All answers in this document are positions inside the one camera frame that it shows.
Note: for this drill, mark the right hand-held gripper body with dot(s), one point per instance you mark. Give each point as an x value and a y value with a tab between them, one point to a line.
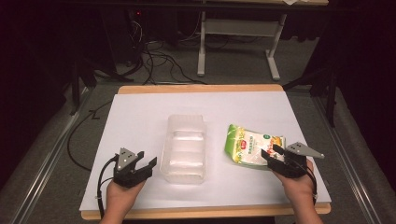
294	161

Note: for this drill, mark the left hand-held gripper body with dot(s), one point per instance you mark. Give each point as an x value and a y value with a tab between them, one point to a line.
126	174

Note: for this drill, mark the green and white snack bag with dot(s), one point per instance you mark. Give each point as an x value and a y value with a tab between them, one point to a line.
249	146

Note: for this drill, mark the person's left hand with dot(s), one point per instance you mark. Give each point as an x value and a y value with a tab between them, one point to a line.
122	196

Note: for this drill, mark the person's right hand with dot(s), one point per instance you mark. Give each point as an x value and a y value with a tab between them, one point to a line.
295	186

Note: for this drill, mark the white table sheet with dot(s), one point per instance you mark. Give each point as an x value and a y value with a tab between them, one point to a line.
140	124

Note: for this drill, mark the clear plastic container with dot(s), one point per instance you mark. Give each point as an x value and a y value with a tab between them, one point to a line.
184	149

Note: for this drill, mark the black stand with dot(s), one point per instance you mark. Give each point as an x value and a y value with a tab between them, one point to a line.
330	90
77	81

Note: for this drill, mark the metal floor rail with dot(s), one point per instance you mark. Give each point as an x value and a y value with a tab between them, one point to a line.
46	161
351	161

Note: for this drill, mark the white metal desk frame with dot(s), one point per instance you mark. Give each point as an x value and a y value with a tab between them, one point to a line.
239	28

